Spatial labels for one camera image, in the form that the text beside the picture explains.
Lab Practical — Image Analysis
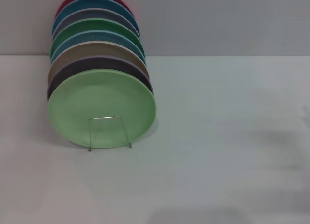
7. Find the dark green plate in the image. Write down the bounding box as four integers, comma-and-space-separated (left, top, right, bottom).
50, 18, 146, 58

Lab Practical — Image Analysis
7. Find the grey plate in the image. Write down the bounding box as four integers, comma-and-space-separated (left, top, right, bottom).
51, 8, 141, 39

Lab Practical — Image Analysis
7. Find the lilac purple plate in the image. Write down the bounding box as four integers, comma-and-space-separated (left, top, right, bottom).
47, 56, 154, 102

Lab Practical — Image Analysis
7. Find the teal blue plate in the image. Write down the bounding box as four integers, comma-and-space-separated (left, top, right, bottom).
51, 0, 141, 37

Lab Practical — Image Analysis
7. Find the clear acrylic plate rack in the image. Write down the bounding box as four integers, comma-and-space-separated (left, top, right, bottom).
88, 115, 133, 152

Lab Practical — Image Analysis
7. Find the beige plate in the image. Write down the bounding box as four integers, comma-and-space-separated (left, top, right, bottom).
47, 41, 151, 85

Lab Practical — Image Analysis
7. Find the light green plate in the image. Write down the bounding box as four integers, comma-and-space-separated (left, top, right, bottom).
47, 69, 157, 149

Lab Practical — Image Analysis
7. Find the light blue plate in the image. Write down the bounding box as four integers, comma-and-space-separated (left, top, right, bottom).
50, 31, 148, 65

